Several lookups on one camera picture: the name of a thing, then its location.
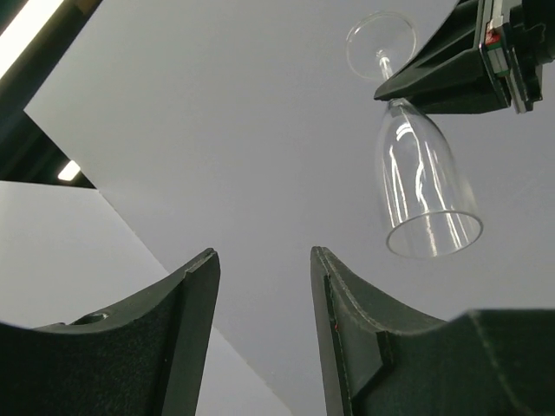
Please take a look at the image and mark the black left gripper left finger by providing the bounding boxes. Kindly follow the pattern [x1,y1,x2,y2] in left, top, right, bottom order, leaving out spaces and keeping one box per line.
[34,247,221,416]

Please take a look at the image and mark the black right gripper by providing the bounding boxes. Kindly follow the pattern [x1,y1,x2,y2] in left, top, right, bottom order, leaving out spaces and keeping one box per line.
[374,1,554,114]

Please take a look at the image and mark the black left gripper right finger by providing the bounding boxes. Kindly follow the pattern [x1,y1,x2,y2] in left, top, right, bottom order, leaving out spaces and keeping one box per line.
[310,246,443,415]

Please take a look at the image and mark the clear wine glass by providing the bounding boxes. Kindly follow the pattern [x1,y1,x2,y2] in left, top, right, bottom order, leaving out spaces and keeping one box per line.
[346,11,483,259]

